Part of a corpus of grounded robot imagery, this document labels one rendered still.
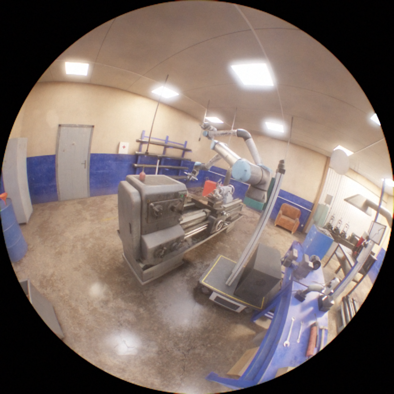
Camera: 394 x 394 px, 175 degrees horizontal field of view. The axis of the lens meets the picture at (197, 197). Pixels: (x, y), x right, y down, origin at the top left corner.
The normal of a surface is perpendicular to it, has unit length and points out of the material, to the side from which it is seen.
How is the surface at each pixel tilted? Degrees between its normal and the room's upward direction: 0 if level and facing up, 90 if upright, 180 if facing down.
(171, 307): 0
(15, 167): 90
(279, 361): 0
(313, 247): 90
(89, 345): 0
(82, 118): 90
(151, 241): 32
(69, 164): 90
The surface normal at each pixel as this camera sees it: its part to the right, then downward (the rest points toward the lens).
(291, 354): 0.22, -0.92
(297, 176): -0.63, 0.11
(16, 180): 0.74, 0.36
